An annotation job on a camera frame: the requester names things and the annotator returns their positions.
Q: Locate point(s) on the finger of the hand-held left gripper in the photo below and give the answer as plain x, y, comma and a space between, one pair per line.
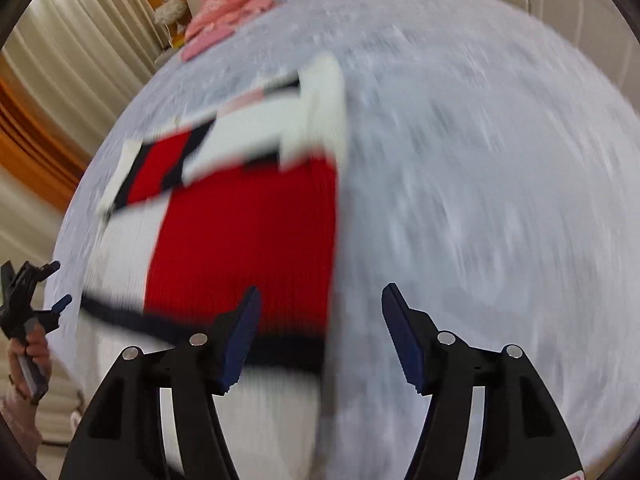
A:
60, 304
47, 267

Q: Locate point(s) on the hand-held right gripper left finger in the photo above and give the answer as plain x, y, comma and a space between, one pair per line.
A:
242, 340

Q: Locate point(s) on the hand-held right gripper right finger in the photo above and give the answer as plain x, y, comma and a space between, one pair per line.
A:
402, 340

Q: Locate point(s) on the red white navy sweater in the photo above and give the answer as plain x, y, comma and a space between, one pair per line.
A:
240, 255

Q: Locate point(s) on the person's left forearm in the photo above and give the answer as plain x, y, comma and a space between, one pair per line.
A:
17, 422

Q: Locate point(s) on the pink clothes pile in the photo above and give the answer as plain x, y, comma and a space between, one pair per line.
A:
227, 2

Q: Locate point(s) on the person's left hand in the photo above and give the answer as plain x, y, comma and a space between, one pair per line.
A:
30, 365

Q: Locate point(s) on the grey patterned bed cover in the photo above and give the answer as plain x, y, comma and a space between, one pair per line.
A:
450, 200

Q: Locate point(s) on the beige curtain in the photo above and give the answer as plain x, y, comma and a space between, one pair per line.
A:
80, 35

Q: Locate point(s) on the white plush toy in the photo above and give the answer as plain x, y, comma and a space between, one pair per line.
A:
169, 10

